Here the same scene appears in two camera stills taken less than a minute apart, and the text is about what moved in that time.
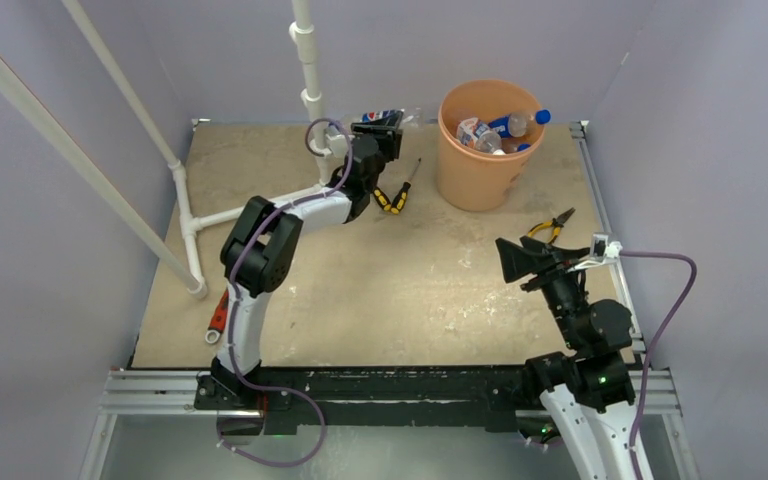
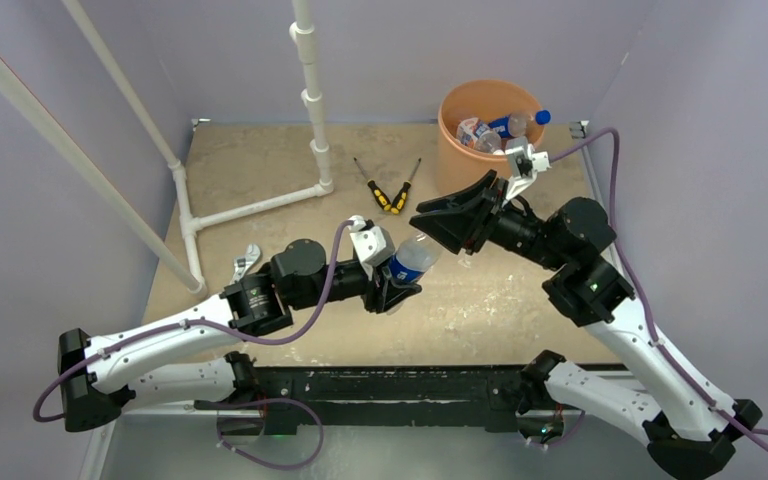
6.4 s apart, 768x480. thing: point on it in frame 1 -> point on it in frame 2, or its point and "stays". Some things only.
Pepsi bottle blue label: (371, 116) -> (402, 273)
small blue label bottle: (488, 139) stays
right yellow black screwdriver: (401, 198) stays
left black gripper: (385, 133) -> (386, 293)
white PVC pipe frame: (322, 148) stays
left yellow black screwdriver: (382, 200) stays
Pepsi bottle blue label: (502, 127) stays
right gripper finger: (553, 251) -> (461, 197)
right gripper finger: (517, 261) -> (455, 227)
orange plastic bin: (470, 179) stays
